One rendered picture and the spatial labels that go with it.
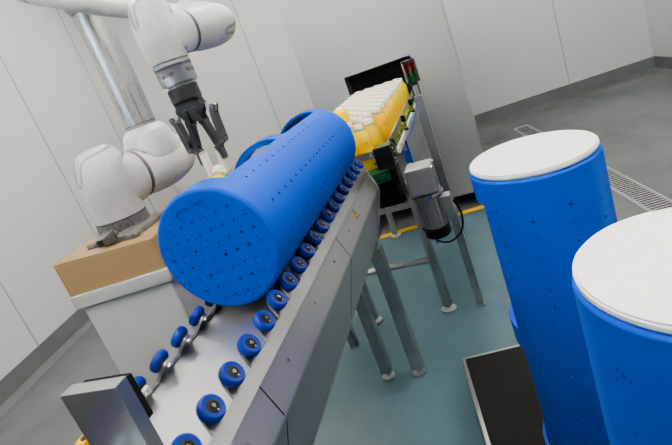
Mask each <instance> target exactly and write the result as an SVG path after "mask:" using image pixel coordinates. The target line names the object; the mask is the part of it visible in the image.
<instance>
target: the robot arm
mask: <svg viewBox="0 0 672 445"><path fill-rule="evenodd" d="M19 1H21V2H24V3H29V4H33V5H36V6H45V7H51V8H57V9H61V10H64V11H65V13H66V14H67V15H69V16H70V17H71V18H73V19H74V21H75V24H76V26H77V28H78V30H79V32H80V34H81V36H82V38H83V41H84V43H85V45H86V47H87V49H88V51H89V53H90V55H91V58H92V60H93V62H94V64H95V66H96V68H97V70H98V72H99V74H100V77H101V79H102V81H103V83H104V85H105V87H106V89H107V91H108V94H109V96H110V98H111V100H112V102H113V104H114V106H115V108H116V111H117V113H118V115H119V117H120V119H121V121H122V123H123V125H124V127H125V130H126V133H125V134H124V137H123V145H124V153H122V151H121V150H120V149H119V148H118V147H116V146H113V145H107V144H102V145H98V146H96V147H93V148H91V149H89V150H86V151H84V152H82V153H80V154H79V155H77V156H76V159H75V162H74V166H73V170H74V179H75V184H76V188H77V190H78V193H79V196H80V198H81V200H82V203H83V205H84V207H85V209H86V211H87V213H88V214H89V216H90V218H91V219H92V221H93V223H94V224H95V226H96V229H97V232H98V237H97V238H95V239H94V240H93V241H91V242H90V243H89V244H87V245H86V247H87V249H88V250H91V249H94V248H97V247H99V248H102V247H105V246H107V245H109V244H112V243H116V242H120V241H124V240H129V239H134V238H137V237H139V236H141V235H142V233H143V232H144V231H146V230H147V229H148V228H150V227H151V226H152V225H153V224H155V223H156V222H157V221H159V220H160V217H161V215H162V213H163V212H159V213H153V214H150V213H149V211H148V210H147V208H146V206H145V203H144V201H143V200H144V199H146V198H147V197H148V196H149V195H151V194H153V193H156V192H159V191H161V190H163V189H166V188H168V187H169V186H171V185H173V184H175V183H176V182H178V181H179V180H181V179H182V178H183V177H184V176H185V175H186V174H187V173H188V172H189V171H190V169H191V168H192V166H193V164H194V161H195V155H196V156H197V158H198V160H199V162H200V165H201V166H204V168H205V170H206V172H207V175H208V177H209V178H211V177H212V168H213V165H212V163H211V160H210V158H209V156H208V153H207V151H206V150H204V149H202V145H201V141H200V137H199V133H198V130H197V122H196V121H198V122H199V124H201V125H202V127H203V128H204V130H205V131H206V133H207V134H208V136H209V137H210V139H211V140H212V142H213V144H214V145H215V147H214V152H215V154H216V156H217V158H218V160H219V162H220V165H221V167H222V169H223V171H224V173H225V174H227V173H228V172H230V171H231V170H232V169H231V167H230V165H229V162H228V160H227V157H228V154H227V151H226V149H225V147H224V143H225V142H226V141H227V140H228V139H229V138H228V135H227V133H226V130H225V127H224V125H223V122H222V119H221V117H220V114H219V111H218V103H217V102H213V103H209V102H206V100H204V99H203V97H202V93H201V91H200V88H199V86H198V84H197V82H196V81H193V79H196V78H197V74H196V72H195V69H194V67H193V65H192V62H191V59H190V58H189V55H188V53H190V52H195V51H204V50H208V49H212V48H215V47H218V46H220V45H223V44H224V43H226V42H227V41H229V40H230V39H231V38H232V37H233V35H234V34H235V29H236V19H235V16H234V14H233V12H232V11H231V10H230V9H229V8H228V7H226V6H224V5H222V4H219V3H209V2H207V1H195V0H181V1H179V2H178V3H177V4H173V3H168V2H167V1H166V0H19ZM110 17H119V18H128V19H129V22H130V25H131V28H132V31H133V34H134V37H135V39H136V42H137V44H138V46H139V48H140V50H141V52H142V54H143V55H144V57H145V58H146V59H147V61H148V62H149V63H150V65H151V67H152V68H153V72H154V73H155V75H156V77H157V79H158V81H159V84H160V86H161V88H162V89H163V90H166V89H168V90H169V91H168V93H167V94H168V96H169V98H170V101H171V103H172V105H173V106H174V107H175V113H176V114H175V115H174V117H173V118H171V119H169V122H170V124H171V125H172V126H173V127H174V128H175V130H176V132H177V134H175V133H174V132H173V131H172V130H171V129H170V128H169V126H168V125H167V124H166V123H164V122H162V121H160V120H159V121H156V118H155V116H154V114H153V112H152V109H151V107H150V105H149V103H148V101H147V98H146V96H145V94H144V92H143V90H142V87H141V85H140V83H139V81H138V79H137V76H136V74H135V72H134V70H133V67H132V65H131V63H130V61H129V59H128V56H127V54H126V52H125V50H124V48H123V45H122V43H121V41H120V39H119V37H118V34H117V32H116V30H115V28H114V26H113V23H112V21H111V19H110ZM206 109H207V110H208V111H209V113H210V116H211V119H212V122H213V124H214V127H215V128H214V127H213V125H212V124H211V122H210V119H209V117H208V116H207V114H206ZM180 118H181V119H180ZM182 120H184V122H185V125H186V128H187V129H188V132H189V134H188V132H187V130H186V128H185V127H184V125H183V123H182V122H181V121H182ZM215 129H216V130H215Z"/></svg>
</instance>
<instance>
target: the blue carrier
mask: <svg viewBox="0 0 672 445"><path fill-rule="evenodd" d="M266 145H268V146H266ZM262 146H266V147H265V148H264V149H262V150H261V151H259V152H258V153H257V154H255V155H254V156H253V157H251V156H252V154H253V153H254V152H255V150H256V149H258V148H260V147H262ZM355 151H356V145H355V139H354V135H353V133H352V131H351V129H350V127H349V126H348V124H347V123H346V122H345V121H344V120H343V119H342V118H341V117H340V116H338V115H337V114H335V113H333V112H330V111H328V110H324V109H310V110H306V111H303V112H301V113H299V114H298V115H296V116H295V117H293V118H292V119H290V120H289V121H288V122H287V123H286V125H285V126H284V127H283V129H282V131H281V133H280V134H274V135H270V136H267V137H264V138H262V139H260V140H259V141H257V142H256V143H254V144H253V145H251V146H250V147H248V148H247V149H246V150H245V151H244V152H243V153H242V154H241V156H240V157H239V159H238V161H237V163H236V166H235V169H234V170H233V171H232V172H231V173H229V174H228V175H226V176H225V177H224V178H221V177H217V178H209V179H205V180H202V181H199V182H197V183H195V184H193V185H192V186H190V187H189V188H187V189H186V190H184V191H183V192H181V193H180V194H178V195H177V196H175V197H174V198H173V199H172V200H171V201H170V202H169V203H168V205H167V206H166V207H165V209H164V211H163V213H162V215H161V217H160V221H159V225H158V245H159V249H160V253H161V256H162V258H163V261H164V263H165V265H166V267H167V268H168V270H169V271H170V273H171V274H172V276H173V277H174V278H175V279H176V280H177V281H178V282H179V283H180V284H181V285H182V286H183V287H184V288H185V289H186V290H188V291H189V292H190V293H192V294H193V295H195V296H197V297H198V298H200V299H202V300H205V301H207V302H210V303H213V304H217V305H223V306H240V305H245V304H249V303H252V302H254V301H256V300H258V299H260V298H261V297H263V296H264V295H265V294H266V293H267V292H268V291H269V290H270V289H271V288H272V287H273V285H274V284H275V282H276V281H277V279H278V278H279V276H280V275H281V273H282V271H283V270H284V268H285V267H286V265H287V264H288V262H289V261H290V259H291V258H292V256H293V254H294V253H295V251H296V250H297V248H298V247H299V245H300V244H301V242H302V241H303V239H304V237H305V236H306V234H307V233H308V231H309V230H310V228H311V227H312V225H313V224H314V222H315V220H316V219H317V217H318V216H319V214H320V213H321V211H322V210H323V208H324V207H325V205H326V203H327V202H328V200H329V199H330V197H331V196H332V194H333V193H334V191H335V189H336V188H337V186H338V185H339V183H340V182H341V180H342V179H343V177H344V176H345V174H346V172H347V171H348V169H349V168H350V166H351V165H352V162H353V160H354V157H355Z"/></svg>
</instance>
